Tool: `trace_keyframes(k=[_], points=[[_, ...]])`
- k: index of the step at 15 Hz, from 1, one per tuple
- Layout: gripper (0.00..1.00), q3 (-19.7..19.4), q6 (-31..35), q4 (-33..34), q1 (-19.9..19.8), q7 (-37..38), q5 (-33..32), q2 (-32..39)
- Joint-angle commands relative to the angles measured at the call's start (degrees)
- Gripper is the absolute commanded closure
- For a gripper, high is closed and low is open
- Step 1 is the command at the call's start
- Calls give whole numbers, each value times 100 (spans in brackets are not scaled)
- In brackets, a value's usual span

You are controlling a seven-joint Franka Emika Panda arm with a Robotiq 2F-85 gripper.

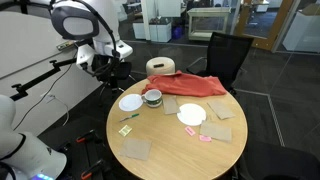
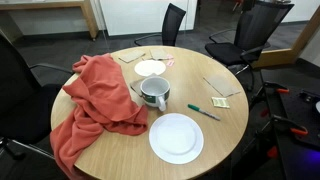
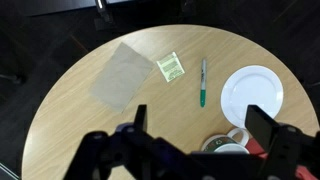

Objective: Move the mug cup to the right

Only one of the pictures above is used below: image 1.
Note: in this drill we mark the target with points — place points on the beige glass display cabinet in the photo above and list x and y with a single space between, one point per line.
208 23

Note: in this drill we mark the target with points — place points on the large white plate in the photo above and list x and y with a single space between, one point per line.
191 114

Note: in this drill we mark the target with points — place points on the white mug with green band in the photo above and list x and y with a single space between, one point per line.
154 97

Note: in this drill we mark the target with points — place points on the blue bin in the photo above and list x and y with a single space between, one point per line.
177 32

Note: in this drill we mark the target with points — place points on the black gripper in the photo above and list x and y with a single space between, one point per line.
108 68

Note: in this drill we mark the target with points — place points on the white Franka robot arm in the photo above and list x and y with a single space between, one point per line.
83 23

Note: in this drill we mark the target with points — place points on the yellow sticky note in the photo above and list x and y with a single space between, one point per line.
125 130

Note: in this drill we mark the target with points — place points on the black mesh office chair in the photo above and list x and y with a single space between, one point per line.
226 56

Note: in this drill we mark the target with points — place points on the brown paper napkin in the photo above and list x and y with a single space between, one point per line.
170 104
136 148
216 131
221 109

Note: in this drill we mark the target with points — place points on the white low cabinet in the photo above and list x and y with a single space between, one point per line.
156 30

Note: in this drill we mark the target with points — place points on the wooden door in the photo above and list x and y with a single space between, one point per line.
260 25

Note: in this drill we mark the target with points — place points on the red cloth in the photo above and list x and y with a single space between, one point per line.
186 85

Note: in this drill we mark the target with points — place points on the small white plate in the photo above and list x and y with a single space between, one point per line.
130 102

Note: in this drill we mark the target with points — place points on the green pen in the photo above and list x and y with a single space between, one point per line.
130 117

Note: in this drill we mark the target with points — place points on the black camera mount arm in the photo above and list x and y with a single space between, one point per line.
36 79

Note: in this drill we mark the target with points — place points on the black padded chair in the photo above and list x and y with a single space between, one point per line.
283 163

